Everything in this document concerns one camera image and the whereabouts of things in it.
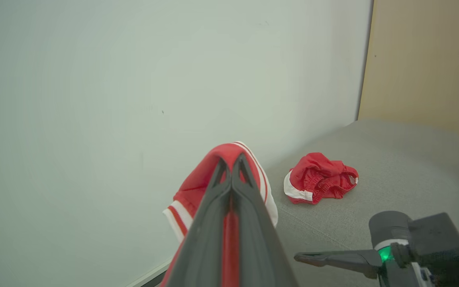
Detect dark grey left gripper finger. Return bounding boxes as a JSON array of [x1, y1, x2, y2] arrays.
[[165, 158, 232, 287]]

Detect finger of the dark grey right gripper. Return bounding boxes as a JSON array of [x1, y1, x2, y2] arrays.
[[231, 155, 299, 287]]

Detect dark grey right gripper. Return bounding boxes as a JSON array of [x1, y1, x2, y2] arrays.
[[294, 211, 459, 287]]

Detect red garment with white stripes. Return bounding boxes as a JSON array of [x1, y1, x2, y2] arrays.
[[160, 141, 279, 287]]

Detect red shorts with white trim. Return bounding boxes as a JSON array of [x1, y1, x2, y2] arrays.
[[283, 152, 359, 205]]

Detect grey fabric sofa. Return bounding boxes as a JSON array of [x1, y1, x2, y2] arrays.
[[150, 119, 459, 287]]

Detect beige wooden panel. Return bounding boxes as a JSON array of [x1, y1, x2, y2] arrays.
[[357, 0, 459, 184]]

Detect dark grey wrist camera box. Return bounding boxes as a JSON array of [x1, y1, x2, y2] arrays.
[[408, 212, 459, 276]]

